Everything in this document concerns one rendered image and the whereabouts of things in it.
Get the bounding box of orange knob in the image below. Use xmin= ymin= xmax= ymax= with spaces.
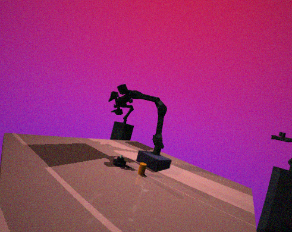
xmin=138 ymin=162 xmax=147 ymax=175

